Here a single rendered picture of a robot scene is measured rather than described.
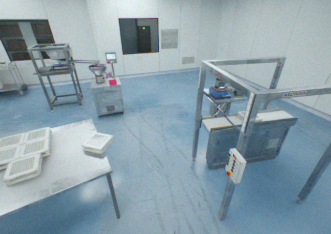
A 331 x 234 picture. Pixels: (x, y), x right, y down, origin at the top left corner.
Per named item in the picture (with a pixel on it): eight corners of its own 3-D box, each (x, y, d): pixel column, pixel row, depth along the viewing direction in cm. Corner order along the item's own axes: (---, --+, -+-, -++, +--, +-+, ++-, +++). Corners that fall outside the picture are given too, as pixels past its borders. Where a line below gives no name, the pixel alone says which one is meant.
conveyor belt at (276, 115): (209, 133, 223) (209, 130, 220) (201, 122, 244) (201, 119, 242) (296, 121, 247) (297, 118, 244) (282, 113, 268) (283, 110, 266)
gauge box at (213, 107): (212, 118, 205) (214, 103, 195) (208, 114, 214) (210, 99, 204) (229, 116, 209) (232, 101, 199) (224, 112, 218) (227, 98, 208)
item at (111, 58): (109, 80, 403) (105, 53, 372) (109, 78, 412) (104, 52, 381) (119, 79, 410) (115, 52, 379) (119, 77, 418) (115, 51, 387)
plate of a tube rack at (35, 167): (3, 182, 146) (2, 180, 145) (10, 163, 164) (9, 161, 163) (38, 171, 156) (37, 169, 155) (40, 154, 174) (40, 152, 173)
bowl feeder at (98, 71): (92, 85, 374) (88, 68, 356) (92, 80, 404) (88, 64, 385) (115, 83, 389) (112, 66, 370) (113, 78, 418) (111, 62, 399)
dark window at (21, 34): (10, 61, 519) (-10, 19, 464) (10, 61, 520) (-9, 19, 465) (59, 58, 558) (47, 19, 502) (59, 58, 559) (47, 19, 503)
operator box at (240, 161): (234, 184, 148) (240, 162, 136) (224, 169, 163) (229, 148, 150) (240, 183, 150) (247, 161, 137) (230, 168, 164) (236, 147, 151)
